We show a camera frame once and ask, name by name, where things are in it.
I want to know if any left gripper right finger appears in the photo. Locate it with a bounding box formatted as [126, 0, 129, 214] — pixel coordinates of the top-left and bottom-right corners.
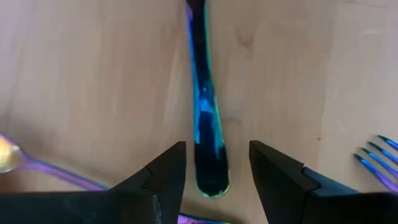
[248, 139, 398, 224]

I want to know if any iridescent knife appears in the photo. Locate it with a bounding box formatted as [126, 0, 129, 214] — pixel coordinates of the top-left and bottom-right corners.
[185, 0, 231, 198]

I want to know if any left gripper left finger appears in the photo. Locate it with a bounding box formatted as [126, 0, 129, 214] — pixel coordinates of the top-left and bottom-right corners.
[0, 141, 187, 224]

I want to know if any iridescent spoon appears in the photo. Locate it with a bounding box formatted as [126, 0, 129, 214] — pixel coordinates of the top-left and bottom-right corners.
[0, 133, 233, 224]

